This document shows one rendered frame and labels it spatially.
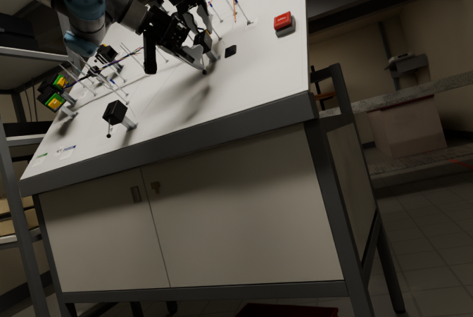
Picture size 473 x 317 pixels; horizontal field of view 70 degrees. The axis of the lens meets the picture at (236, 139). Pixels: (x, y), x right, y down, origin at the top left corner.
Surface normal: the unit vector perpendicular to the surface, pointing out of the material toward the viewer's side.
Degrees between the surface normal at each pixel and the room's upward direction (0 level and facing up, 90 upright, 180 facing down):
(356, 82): 90
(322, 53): 90
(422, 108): 90
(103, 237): 90
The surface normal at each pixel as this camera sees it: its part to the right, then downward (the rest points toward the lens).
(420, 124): -0.29, 0.05
